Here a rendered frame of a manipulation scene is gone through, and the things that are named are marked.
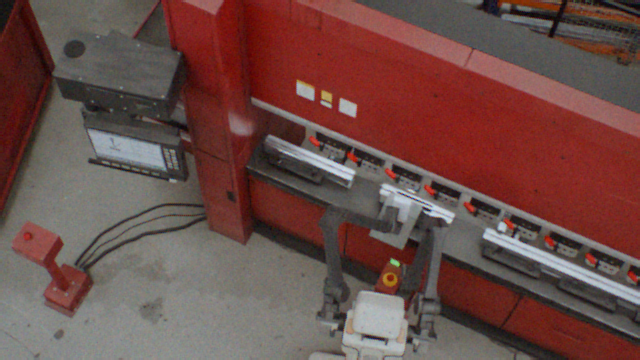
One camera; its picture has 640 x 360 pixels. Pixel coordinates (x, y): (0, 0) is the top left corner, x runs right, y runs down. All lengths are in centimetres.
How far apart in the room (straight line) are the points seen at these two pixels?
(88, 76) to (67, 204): 205
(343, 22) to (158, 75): 83
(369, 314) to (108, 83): 148
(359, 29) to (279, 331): 235
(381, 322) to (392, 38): 125
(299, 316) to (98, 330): 117
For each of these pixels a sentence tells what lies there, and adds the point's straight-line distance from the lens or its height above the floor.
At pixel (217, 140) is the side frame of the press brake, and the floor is 124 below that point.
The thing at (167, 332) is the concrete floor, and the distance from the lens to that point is 546.
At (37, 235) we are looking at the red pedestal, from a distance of 493.
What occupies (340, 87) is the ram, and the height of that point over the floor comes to 180.
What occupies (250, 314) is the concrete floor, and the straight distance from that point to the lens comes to 545.
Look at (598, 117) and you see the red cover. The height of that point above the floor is 230.
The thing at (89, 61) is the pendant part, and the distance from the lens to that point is 398.
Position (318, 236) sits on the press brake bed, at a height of 38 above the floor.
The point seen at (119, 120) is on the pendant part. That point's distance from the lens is 424.
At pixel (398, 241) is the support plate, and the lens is 454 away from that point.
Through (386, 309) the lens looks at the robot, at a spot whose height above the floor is 139.
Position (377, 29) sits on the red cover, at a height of 230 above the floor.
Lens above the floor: 516
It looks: 63 degrees down
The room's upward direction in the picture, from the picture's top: 3 degrees clockwise
